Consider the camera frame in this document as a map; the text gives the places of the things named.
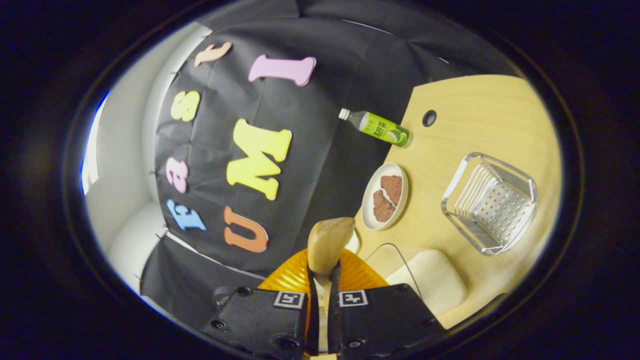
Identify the brown meat piece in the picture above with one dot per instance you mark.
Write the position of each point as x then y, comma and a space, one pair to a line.
392, 189
383, 207

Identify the clear metal chopstick holder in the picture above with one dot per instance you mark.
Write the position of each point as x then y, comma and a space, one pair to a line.
495, 210

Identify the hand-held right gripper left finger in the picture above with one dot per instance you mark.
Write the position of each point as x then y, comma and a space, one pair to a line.
312, 325

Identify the black backdrop cloth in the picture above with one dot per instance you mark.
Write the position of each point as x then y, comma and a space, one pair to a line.
310, 125

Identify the long ceiling light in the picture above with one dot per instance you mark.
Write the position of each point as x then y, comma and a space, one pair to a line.
92, 150

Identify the white round plate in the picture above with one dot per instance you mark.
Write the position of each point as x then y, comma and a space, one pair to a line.
368, 200

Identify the green tea bottle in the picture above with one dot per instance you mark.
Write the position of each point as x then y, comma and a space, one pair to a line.
382, 129

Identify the black desk grommet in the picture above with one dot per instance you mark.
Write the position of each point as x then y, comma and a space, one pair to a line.
429, 118

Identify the clear container of rice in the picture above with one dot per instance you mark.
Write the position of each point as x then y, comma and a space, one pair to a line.
435, 280

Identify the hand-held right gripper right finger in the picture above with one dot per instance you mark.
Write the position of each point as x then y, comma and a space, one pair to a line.
334, 325

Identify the wooden spoon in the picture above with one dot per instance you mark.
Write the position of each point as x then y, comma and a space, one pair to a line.
327, 242

